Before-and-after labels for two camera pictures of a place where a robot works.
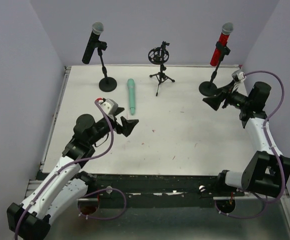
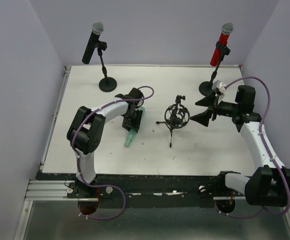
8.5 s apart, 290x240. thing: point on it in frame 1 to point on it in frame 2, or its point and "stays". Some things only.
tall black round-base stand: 208,88 stays
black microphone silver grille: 97,28 stays
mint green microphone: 131,85 to 133,131
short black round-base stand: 107,84 stays
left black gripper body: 120,124 to 131,126
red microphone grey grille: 227,28 stays
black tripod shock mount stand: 159,55 to 176,116
